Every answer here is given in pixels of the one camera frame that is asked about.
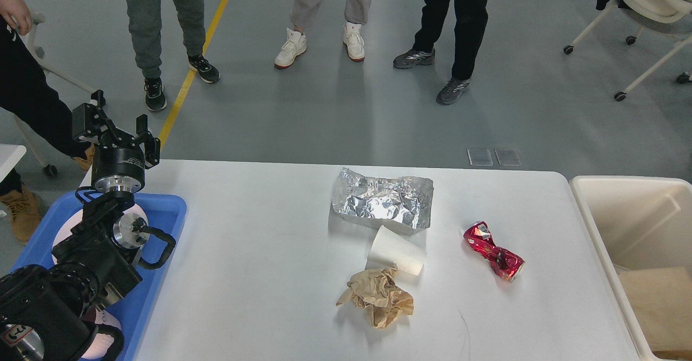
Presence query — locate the person with white sneakers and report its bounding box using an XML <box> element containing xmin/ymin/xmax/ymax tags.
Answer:
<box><xmin>274</xmin><ymin>0</ymin><xmax>378</xmax><ymax>70</ymax></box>

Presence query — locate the person in black trousers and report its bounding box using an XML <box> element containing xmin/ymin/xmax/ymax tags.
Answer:
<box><xmin>393</xmin><ymin>0</ymin><xmax>493</xmax><ymax>106</ymax></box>

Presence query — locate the right clear floor tile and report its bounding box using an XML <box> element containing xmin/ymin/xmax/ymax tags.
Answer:
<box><xmin>494</xmin><ymin>148</ymin><xmax>522</xmax><ymax>166</ymax></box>

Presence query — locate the white paper cup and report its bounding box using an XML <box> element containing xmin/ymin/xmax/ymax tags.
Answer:
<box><xmin>367</xmin><ymin>225</ymin><xmax>426</xmax><ymax>276</ymax></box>

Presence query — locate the left clear floor tile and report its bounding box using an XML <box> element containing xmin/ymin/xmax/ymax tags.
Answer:
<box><xmin>467</xmin><ymin>148</ymin><xmax>494</xmax><ymax>167</ymax></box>

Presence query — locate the white rolling chair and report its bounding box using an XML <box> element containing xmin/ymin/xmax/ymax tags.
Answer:
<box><xmin>563</xmin><ymin>0</ymin><xmax>691</xmax><ymax>102</ymax></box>

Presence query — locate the person with tan boots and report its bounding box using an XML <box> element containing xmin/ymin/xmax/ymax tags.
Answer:
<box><xmin>1</xmin><ymin>0</ymin><xmax>96</xmax><ymax>245</ymax></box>

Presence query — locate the person in grey trousers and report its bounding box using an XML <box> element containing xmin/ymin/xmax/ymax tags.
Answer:
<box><xmin>118</xmin><ymin>0</ymin><xmax>221</xmax><ymax>112</ymax></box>

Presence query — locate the crumpled aluminium foil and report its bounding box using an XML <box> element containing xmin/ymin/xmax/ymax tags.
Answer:
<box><xmin>331</xmin><ymin>168</ymin><xmax>434</xmax><ymax>235</ymax></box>

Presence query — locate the white plastic bin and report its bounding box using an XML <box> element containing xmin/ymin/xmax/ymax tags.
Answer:
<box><xmin>570</xmin><ymin>176</ymin><xmax>690</xmax><ymax>360</ymax></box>

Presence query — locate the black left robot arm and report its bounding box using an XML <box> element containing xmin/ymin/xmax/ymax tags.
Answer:
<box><xmin>1</xmin><ymin>90</ymin><xmax>176</xmax><ymax>360</ymax></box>

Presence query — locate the crumpled brown paper ball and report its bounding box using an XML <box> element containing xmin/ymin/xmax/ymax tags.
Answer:
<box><xmin>335</xmin><ymin>265</ymin><xmax>415</xmax><ymax>329</ymax></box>

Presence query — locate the large brown paper sheet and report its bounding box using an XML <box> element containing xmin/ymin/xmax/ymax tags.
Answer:
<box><xmin>618</xmin><ymin>266</ymin><xmax>691</xmax><ymax>360</ymax></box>

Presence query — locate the clear floor tile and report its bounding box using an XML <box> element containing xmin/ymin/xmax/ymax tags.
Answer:
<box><xmin>494</xmin><ymin>148</ymin><xmax>522</xmax><ymax>166</ymax></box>
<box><xmin>467</xmin><ymin>148</ymin><xmax>494</xmax><ymax>167</ymax></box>

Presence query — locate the white side table corner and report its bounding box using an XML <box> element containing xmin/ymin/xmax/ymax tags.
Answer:
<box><xmin>0</xmin><ymin>144</ymin><xmax>26</xmax><ymax>181</ymax></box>

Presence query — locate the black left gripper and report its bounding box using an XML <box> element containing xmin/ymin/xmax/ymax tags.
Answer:
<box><xmin>71</xmin><ymin>90</ymin><xmax>161</xmax><ymax>193</ymax></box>

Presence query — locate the pink mug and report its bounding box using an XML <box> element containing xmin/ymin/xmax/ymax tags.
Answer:
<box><xmin>81</xmin><ymin>307</ymin><xmax>122</xmax><ymax>359</ymax></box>

